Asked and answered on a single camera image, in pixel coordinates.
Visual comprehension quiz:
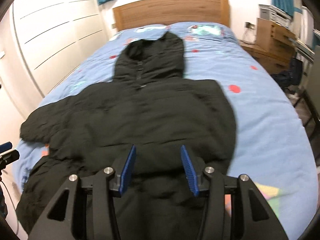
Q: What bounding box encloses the black hooded puffer jacket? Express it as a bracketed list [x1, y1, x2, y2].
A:
[16, 32, 236, 239]

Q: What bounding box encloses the blue patterned bed duvet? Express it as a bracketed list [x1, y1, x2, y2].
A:
[11, 22, 318, 240]

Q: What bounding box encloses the white sliding wardrobe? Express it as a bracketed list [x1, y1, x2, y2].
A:
[1, 0, 107, 143]

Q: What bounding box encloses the dark bag on floor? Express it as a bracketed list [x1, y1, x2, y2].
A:
[271, 57, 303, 90]

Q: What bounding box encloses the wooden bedside drawer unit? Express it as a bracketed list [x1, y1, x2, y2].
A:
[240, 18, 297, 74]

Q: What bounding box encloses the wooden headboard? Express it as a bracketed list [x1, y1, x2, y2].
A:
[113, 0, 231, 31]

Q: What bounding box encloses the white printer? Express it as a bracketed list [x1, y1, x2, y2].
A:
[259, 4, 292, 29]

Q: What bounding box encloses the wall power socket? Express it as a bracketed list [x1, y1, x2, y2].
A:
[245, 22, 255, 30]

